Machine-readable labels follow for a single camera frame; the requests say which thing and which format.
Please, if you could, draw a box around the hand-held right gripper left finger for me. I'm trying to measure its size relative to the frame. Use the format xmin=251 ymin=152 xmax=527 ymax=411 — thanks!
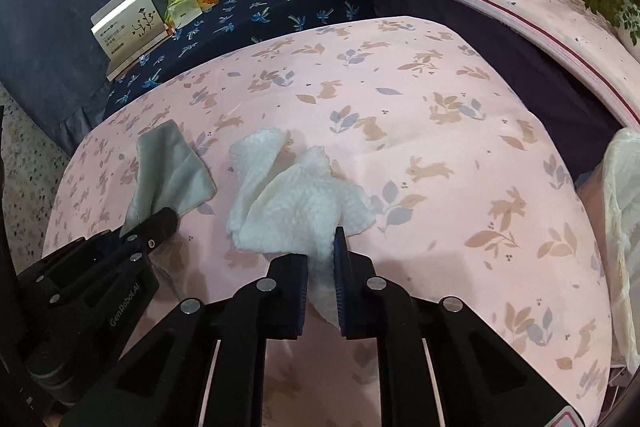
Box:
xmin=60 ymin=254 xmax=308 ymax=427

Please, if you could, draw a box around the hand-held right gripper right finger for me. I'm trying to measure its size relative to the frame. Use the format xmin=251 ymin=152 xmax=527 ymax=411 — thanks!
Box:
xmin=332 ymin=227 xmax=576 ymax=427

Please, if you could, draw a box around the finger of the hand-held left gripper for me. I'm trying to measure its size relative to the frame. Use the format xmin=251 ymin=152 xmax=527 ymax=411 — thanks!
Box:
xmin=19 ymin=208 xmax=180 ymax=309

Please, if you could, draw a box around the grey cloth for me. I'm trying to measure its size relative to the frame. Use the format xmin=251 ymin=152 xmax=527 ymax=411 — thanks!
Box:
xmin=122 ymin=119 xmax=218 ymax=235

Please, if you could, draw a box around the white paper towel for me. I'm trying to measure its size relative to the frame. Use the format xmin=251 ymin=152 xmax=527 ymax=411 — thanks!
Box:
xmin=227 ymin=127 xmax=376 ymax=325

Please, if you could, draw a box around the white bin with plastic liner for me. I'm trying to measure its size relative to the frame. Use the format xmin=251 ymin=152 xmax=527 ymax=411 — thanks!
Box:
xmin=602 ymin=127 xmax=640 ymax=358

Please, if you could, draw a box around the white box with flower print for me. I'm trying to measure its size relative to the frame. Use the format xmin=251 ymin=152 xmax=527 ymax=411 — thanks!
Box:
xmin=90 ymin=0 xmax=171 ymax=82

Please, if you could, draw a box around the small green packet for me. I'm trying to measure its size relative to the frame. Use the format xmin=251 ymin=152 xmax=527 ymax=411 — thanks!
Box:
xmin=165 ymin=0 xmax=202 ymax=30

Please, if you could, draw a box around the navy floral print cloth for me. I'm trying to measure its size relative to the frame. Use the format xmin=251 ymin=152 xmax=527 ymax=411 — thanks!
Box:
xmin=102 ymin=0 xmax=376 ymax=120

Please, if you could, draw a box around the dark purple cloth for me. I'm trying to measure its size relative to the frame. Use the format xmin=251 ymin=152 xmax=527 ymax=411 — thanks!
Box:
xmin=365 ymin=0 xmax=626 ymax=188

